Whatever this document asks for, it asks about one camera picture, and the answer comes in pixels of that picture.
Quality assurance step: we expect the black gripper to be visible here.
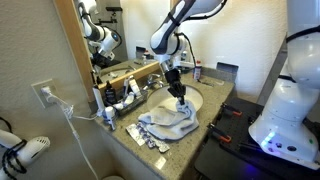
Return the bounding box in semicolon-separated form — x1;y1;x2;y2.
164;68;187;106

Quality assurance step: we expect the white terry towel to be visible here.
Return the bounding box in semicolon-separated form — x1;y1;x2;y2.
138;99;200;141

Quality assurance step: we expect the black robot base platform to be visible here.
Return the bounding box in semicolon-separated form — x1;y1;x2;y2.
194;96;320;180

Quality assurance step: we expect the white oval sink basin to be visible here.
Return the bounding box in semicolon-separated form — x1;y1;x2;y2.
146;84;204;114

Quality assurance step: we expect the chrome faucet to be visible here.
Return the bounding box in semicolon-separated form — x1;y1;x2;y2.
143;73;165;92

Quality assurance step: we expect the black razor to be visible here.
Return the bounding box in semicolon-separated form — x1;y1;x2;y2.
196;78;215;88

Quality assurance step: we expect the shaving can red cap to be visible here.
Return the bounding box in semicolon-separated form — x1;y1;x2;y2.
193;60;203;81

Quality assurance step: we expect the white toothpaste tube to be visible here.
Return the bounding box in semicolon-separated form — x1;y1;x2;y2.
128;75;142;98

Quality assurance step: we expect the black toiletry tray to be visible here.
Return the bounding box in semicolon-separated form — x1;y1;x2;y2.
113;89;149;118

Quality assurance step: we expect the white cream tube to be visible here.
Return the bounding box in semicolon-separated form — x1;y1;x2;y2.
112;102;125;112
122;92;136;108

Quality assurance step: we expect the slim white blue tube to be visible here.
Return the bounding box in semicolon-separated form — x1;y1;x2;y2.
123;77;131;96

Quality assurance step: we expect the black orange bar clamp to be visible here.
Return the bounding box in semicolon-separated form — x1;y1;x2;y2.
220;103;244;118
207;123;233;144

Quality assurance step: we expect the black pump bottle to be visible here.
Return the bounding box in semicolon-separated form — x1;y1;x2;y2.
104;80;118;105

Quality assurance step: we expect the small white deodorant bottle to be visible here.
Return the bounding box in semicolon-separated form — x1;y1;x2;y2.
102;106;118;132

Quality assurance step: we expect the white electric toothbrush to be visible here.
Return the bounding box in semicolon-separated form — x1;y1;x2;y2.
92;87;106;118

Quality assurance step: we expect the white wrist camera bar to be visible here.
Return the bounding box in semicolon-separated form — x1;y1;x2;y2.
178;59;197;69

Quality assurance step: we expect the black box by wall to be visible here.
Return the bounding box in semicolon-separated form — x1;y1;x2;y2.
215;61;239;75

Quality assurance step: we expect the white power cable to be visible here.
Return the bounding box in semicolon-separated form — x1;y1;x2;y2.
40;86;101;180

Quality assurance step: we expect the wood framed wall mirror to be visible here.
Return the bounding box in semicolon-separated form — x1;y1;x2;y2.
53;0;180;103

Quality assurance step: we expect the white wall power outlet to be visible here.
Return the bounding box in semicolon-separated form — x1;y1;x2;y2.
30;79;58;109

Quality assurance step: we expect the white hair dryer black cord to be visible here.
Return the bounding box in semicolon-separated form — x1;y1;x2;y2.
0;118;51;180

